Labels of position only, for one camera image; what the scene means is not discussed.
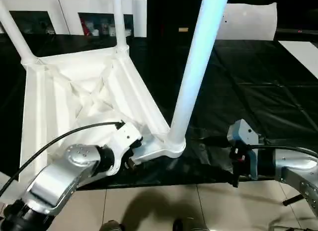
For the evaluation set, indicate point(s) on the white plastic table top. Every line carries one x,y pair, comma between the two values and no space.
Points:
62,97

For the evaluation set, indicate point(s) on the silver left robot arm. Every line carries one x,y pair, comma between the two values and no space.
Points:
74,156

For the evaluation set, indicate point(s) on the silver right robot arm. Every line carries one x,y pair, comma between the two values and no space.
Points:
298,166

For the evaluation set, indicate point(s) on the black work mat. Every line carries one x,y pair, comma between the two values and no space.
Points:
248,92

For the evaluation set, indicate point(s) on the black metal rod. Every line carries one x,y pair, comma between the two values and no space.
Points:
293,200

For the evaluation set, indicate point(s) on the dark brown rounded object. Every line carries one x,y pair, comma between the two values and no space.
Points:
110,226
183,224

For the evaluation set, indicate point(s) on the white flat board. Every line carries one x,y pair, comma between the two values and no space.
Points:
303,54

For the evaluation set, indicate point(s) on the black cabinet with gold label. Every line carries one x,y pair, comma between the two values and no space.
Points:
164,17

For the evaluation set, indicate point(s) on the white cabinet with glass doors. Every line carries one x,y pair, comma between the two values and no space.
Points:
67,7

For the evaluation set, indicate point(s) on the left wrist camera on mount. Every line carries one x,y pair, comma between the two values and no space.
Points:
126,134

